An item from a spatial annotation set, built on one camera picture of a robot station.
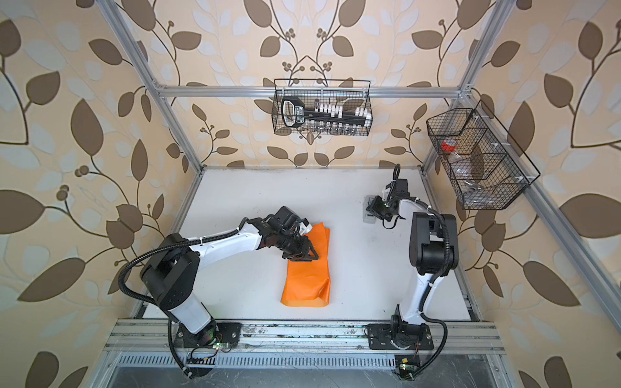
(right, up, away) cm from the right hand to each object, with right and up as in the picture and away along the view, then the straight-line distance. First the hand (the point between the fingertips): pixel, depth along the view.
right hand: (370, 210), depth 100 cm
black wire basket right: (+32, +15, -21) cm, 41 cm away
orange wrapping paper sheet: (-25, -22, -21) cm, 40 cm away
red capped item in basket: (+27, +25, -12) cm, 39 cm away
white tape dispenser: (-1, -2, -1) cm, 3 cm away
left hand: (-21, -14, -20) cm, 32 cm away
